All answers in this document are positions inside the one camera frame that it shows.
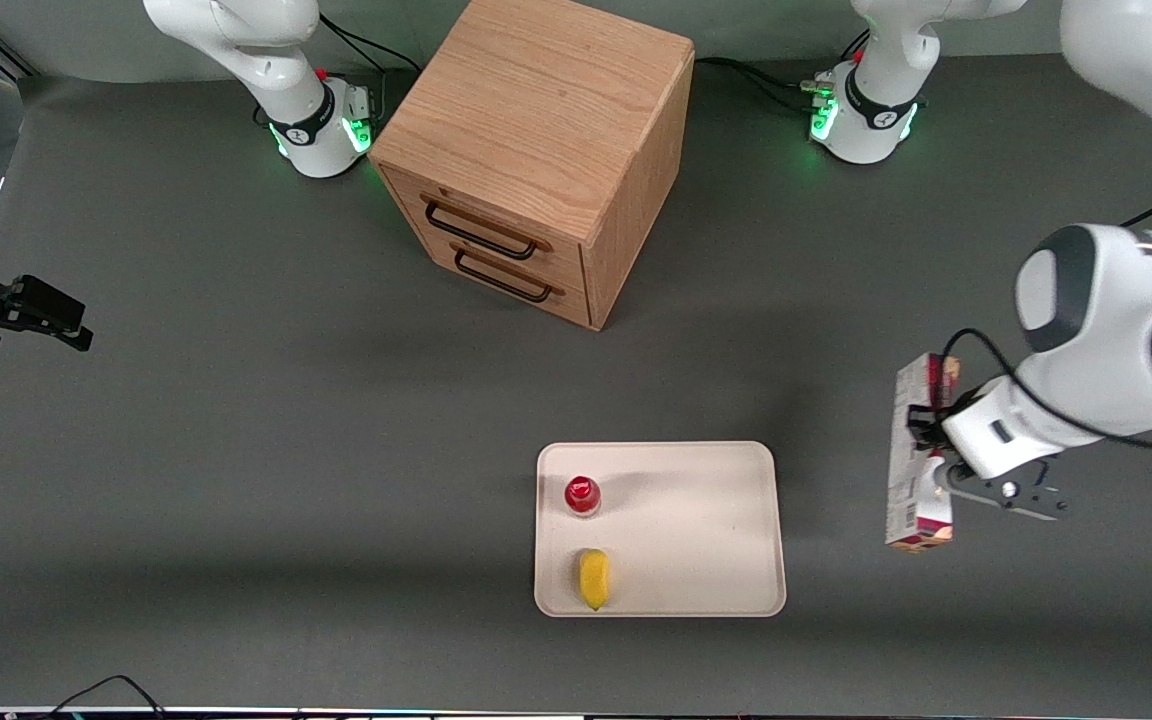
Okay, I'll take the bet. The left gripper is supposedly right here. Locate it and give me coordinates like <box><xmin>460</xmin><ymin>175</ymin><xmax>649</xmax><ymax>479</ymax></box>
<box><xmin>905</xmin><ymin>378</ymin><xmax>1059</xmax><ymax>483</ymax></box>

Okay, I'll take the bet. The red cookie box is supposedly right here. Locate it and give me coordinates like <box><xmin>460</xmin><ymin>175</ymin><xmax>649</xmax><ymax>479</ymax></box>
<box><xmin>884</xmin><ymin>351</ymin><xmax>963</xmax><ymax>555</ymax></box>

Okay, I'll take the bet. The beige plastic tray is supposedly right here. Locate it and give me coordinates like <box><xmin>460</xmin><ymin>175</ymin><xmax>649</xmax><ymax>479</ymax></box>
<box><xmin>534</xmin><ymin>441</ymin><xmax>788</xmax><ymax>618</ymax></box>

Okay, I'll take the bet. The red capped bottle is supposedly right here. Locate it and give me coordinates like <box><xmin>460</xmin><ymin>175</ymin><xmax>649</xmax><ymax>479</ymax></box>
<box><xmin>564</xmin><ymin>475</ymin><xmax>604</xmax><ymax>519</ymax></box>

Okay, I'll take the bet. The yellow lemon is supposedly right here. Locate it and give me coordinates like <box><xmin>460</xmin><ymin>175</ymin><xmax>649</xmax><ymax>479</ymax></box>
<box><xmin>577</xmin><ymin>547</ymin><xmax>613</xmax><ymax>612</ymax></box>

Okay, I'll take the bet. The wooden two-drawer cabinet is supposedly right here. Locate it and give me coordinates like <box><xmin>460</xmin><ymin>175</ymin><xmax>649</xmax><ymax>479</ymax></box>
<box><xmin>368</xmin><ymin>0</ymin><xmax>696</xmax><ymax>332</ymax></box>

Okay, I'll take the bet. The black left arm wrist cable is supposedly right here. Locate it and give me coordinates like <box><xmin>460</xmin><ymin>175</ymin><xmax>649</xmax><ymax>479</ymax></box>
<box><xmin>936</xmin><ymin>145</ymin><xmax>1152</xmax><ymax>457</ymax></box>

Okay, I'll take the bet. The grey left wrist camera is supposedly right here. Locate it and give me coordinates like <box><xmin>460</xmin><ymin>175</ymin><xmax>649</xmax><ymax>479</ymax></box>
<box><xmin>944</xmin><ymin>456</ymin><xmax>1073</xmax><ymax>523</ymax></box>

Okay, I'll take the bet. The aluminium frame rail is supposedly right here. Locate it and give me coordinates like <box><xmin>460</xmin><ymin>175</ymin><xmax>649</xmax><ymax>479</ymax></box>
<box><xmin>0</xmin><ymin>28</ymin><xmax>39</xmax><ymax>83</ymax></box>

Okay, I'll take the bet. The black cable at table edge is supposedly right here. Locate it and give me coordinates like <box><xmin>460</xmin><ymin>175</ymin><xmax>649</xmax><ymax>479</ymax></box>
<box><xmin>48</xmin><ymin>674</ymin><xmax>167</xmax><ymax>717</ymax></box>

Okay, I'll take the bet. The black left arm base cable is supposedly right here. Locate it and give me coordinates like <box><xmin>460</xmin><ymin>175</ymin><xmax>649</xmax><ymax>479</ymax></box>
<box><xmin>694</xmin><ymin>30</ymin><xmax>872</xmax><ymax>113</ymax></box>

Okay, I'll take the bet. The black arm base cable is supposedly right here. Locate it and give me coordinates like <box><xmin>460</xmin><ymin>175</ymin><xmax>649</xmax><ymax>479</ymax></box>
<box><xmin>318</xmin><ymin>14</ymin><xmax>419</xmax><ymax>119</ymax></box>
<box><xmin>694</xmin><ymin>30</ymin><xmax>872</xmax><ymax>113</ymax></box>

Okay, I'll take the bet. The black right arm base cable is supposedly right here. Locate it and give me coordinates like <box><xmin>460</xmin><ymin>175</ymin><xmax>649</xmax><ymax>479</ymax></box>
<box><xmin>318</xmin><ymin>14</ymin><xmax>419</xmax><ymax>119</ymax></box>

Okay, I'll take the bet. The black drawer handle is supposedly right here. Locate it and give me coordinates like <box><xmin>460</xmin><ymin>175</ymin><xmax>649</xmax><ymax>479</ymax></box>
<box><xmin>452</xmin><ymin>249</ymin><xmax>553</xmax><ymax>305</ymax></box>
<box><xmin>423</xmin><ymin>199</ymin><xmax>541</xmax><ymax>263</ymax></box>

